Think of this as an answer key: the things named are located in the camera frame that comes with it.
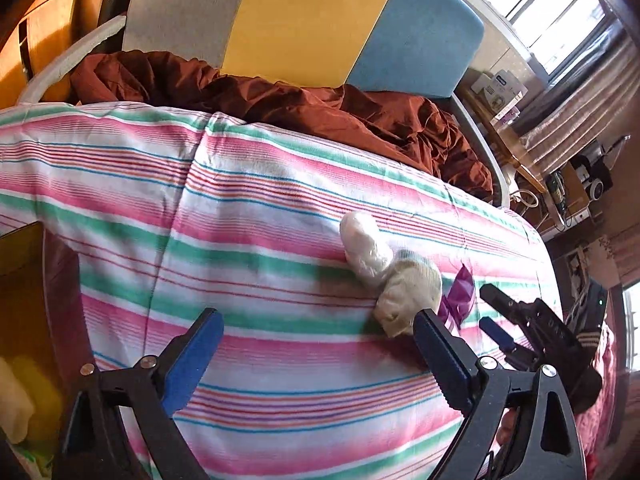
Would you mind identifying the purple snack packet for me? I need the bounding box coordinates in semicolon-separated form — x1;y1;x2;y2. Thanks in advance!
439;264;477;333

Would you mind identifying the white carton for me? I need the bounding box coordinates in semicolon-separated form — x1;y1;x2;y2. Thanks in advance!
472;72;528;111

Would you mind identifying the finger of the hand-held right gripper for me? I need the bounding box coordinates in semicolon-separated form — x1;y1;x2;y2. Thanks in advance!
479;284;538;322
478;317;538;367

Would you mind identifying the wooden wardrobe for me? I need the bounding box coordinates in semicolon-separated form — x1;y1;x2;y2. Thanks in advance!
0;0;101;111

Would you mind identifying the window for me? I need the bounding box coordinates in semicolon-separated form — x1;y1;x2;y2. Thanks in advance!
470;0;616;81

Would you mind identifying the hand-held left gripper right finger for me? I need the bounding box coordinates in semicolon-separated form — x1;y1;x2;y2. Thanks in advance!
412;308;587;480

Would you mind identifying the cream sock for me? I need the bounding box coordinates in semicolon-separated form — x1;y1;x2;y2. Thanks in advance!
375;250;443;338

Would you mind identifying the striped bed sheet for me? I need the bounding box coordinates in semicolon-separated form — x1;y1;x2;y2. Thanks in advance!
0;102;563;480

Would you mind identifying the grey yellow blue headboard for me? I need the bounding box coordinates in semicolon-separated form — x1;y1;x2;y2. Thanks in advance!
122;0;485;100

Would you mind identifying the person's right forearm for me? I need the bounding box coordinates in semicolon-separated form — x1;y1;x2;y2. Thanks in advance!
562;327;606;415

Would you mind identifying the red-brown blanket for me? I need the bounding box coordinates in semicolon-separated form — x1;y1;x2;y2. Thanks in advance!
70;50;496;202

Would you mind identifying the striped curtain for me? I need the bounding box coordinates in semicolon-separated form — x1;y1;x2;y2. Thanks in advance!
520;35;640;171

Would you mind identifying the black speaker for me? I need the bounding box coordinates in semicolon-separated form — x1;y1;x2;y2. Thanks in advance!
570;152;613;201

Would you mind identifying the pink patterned cloth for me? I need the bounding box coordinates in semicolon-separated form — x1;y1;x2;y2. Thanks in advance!
585;320;623;480

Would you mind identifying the wooden bedside table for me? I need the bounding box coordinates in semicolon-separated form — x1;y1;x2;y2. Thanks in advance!
460;85;548;193

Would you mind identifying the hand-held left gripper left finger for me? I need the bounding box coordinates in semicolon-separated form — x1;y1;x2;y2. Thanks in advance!
52;307;226;480

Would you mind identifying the white bed frame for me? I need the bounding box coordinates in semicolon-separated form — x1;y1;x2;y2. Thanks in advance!
17;15;513;209

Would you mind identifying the maroon box with yellow inside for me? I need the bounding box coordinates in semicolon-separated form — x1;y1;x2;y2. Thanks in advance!
0;220;151;480

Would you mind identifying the white sock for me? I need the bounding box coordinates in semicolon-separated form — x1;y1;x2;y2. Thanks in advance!
339;211;396;290

